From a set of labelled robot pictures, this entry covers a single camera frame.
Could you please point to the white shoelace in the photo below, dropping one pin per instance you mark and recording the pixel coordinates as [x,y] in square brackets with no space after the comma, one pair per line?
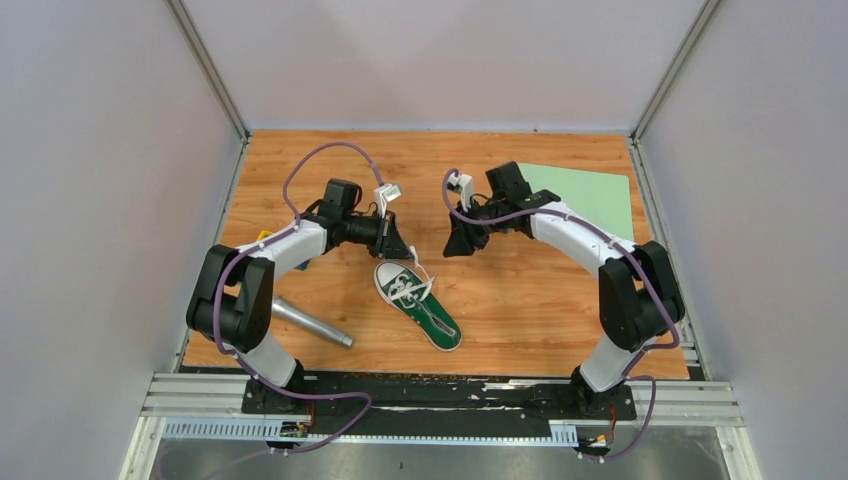
[407,288]

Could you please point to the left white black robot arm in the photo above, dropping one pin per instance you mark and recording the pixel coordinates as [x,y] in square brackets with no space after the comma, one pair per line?
[231,304]

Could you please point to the silver microphone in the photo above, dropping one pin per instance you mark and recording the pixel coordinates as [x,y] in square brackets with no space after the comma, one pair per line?
[284,310]

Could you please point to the blue yellow toy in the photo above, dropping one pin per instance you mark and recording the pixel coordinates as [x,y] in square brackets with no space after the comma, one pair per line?
[285,249]

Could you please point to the light green clipboard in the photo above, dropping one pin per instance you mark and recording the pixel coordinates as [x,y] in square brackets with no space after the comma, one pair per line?
[601,198]

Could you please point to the green canvas sneaker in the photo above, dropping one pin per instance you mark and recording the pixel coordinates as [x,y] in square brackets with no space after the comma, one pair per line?
[441,330]

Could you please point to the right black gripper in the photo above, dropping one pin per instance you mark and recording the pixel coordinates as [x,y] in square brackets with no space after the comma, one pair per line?
[461,238]

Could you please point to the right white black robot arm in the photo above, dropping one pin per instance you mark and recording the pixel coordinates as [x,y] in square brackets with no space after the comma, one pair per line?
[640,302]

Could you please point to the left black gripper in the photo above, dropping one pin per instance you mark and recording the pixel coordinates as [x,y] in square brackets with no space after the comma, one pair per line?
[388,238]

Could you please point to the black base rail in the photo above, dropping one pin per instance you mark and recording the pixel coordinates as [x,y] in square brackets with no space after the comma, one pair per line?
[427,410]

